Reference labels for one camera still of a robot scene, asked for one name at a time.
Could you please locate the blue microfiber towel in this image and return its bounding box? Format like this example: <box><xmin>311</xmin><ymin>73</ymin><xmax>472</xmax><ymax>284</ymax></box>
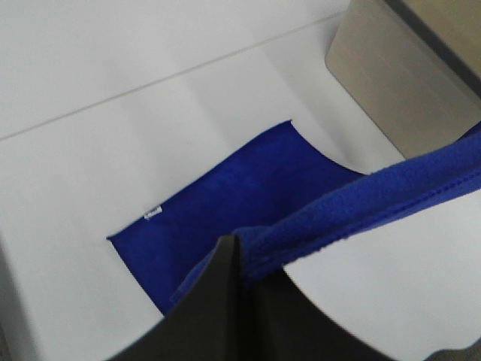
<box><xmin>110</xmin><ymin>121</ymin><xmax>480</xmax><ymax>314</ymax></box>

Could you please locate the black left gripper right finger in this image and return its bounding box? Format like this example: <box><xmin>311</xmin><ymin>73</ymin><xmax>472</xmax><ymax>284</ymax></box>
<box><xmin>251</xmin><ymin>270</ymin><xmax>387</xmax><ymax>360</ymax></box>

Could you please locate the beige plastic storage bin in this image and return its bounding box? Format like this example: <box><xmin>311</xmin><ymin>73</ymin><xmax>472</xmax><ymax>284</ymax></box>
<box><xmin>326</xmin><ymin>0</ymin><xmax>480</xmax><ymax>158</ymax></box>

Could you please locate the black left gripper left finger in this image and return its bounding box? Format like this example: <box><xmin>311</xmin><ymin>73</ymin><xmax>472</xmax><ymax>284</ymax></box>
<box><xmin>113</xmin><ymin>235</ymin><xmax>262</xmax><ymax>360</ymax></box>

